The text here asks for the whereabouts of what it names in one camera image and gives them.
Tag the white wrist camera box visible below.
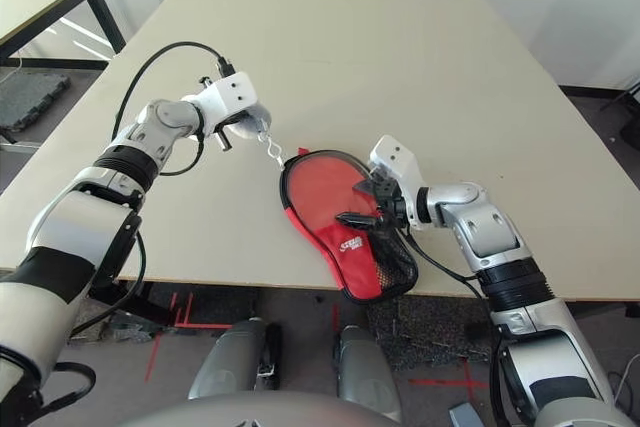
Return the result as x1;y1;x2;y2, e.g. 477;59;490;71
368;134;426;233
192;71;259;136

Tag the black table frame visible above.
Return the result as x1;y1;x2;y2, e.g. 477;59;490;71
89;280;640;327

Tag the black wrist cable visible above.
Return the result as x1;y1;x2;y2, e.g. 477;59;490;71
110;39;236;178
405;229;534;427

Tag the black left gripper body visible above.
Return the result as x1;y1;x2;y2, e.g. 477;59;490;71
212;115;235;153

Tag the grey robot left leg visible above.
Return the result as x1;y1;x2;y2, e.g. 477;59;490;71
188;317;281;401

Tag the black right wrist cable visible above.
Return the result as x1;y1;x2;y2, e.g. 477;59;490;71
405;229;534;427

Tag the beige black-framed side table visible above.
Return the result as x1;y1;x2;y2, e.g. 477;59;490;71
0;0;126;69

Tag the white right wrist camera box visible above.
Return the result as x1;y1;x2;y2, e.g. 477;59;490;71
368;134;426;233

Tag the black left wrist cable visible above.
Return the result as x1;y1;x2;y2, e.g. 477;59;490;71
110;39;236;178

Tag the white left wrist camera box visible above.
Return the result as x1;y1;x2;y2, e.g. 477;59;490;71
192;71;259;136

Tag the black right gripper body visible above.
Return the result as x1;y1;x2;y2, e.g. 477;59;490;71
375;177;409;233

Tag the grey robot torso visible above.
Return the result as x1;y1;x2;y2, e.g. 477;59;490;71
117;391;396;427

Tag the grey flat floor piece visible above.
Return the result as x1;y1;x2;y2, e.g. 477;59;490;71
448;402;481;427

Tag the black red paddle case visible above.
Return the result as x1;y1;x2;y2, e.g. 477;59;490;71
278;146;420;303

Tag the black wheeled chair base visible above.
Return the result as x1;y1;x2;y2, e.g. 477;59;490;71
599;81;640;153

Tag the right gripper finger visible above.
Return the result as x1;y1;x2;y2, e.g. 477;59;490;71
352;174;382;196
333;212;384;231

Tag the grey robot leg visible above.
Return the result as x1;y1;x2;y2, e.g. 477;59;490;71
188;317;281;401
333;325;401;421

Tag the black foam floor mat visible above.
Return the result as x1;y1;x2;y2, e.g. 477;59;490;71
0;71;69;136

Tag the grey robot right leg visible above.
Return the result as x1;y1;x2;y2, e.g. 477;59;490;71
333;325;401;421

